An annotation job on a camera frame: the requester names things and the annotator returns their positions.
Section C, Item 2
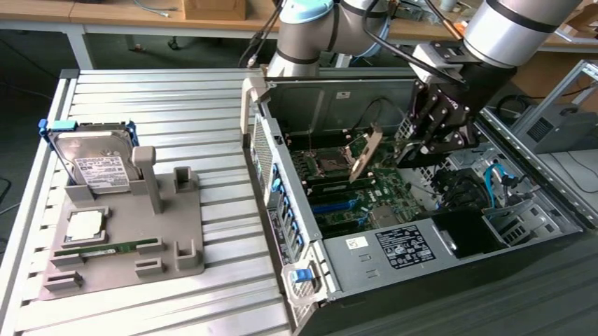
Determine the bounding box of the black camera cable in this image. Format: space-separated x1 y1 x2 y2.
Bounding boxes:
362 0 472 92

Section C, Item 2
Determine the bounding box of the CPU socket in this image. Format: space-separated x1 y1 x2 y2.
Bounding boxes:
315 148 357 176

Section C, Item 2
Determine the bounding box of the green graphics card black cooler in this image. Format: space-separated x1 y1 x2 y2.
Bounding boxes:
348 124 453 183

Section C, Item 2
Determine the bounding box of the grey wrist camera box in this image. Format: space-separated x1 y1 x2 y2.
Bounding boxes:
410 41 482 84

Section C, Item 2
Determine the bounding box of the metal disk bay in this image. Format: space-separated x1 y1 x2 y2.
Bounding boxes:
481 201 569 248

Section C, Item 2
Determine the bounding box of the open grey PC case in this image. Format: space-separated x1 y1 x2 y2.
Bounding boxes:
241 71 598 336

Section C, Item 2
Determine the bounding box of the blue case latch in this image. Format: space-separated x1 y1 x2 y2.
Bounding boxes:
289 267 314 283

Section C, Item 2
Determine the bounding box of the light blue wire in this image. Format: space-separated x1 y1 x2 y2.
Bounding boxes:
484 162 520 211

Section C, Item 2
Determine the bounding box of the grey parts rack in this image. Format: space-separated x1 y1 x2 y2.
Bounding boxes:
36 145 207 302

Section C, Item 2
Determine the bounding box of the aluminium profile frame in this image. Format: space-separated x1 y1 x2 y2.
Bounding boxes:
541 59 598 113

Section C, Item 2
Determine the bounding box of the metal socket cover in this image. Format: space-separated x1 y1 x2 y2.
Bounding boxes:
345 134 376 165

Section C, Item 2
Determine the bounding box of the grey metal cabinet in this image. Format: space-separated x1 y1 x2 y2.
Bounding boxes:
512 103 598 155

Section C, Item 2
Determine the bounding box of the green RAM stick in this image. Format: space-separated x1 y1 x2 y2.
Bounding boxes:
54 239 158 258

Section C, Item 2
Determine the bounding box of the silver CPU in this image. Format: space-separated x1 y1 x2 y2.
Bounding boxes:
65 211 105 242

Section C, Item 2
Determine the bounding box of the hard disk in blue caddy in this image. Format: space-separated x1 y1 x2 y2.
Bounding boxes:
38 118 142 195

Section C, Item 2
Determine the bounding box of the black cable with metal plug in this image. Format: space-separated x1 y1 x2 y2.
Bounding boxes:
238 0 285 69

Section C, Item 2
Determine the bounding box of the brown cardboard box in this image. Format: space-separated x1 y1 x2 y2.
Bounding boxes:
182 0 249 21

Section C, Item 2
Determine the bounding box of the grey power supply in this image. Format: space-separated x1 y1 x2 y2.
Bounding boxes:
322 218 457 293

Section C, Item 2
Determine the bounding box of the grey cable with plug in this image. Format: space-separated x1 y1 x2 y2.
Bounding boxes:
133 0 182 18

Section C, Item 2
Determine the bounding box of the blue expansion slot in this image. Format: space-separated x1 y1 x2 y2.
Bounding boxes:
310 199 360 214

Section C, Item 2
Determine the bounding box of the silver chipset heatsink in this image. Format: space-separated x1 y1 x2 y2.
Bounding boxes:
372 205 402 225

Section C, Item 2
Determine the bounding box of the black RAM stick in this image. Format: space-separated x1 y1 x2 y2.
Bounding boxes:
306 176 378 195

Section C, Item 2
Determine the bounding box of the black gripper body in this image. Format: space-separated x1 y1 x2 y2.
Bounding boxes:
433 64 520 131

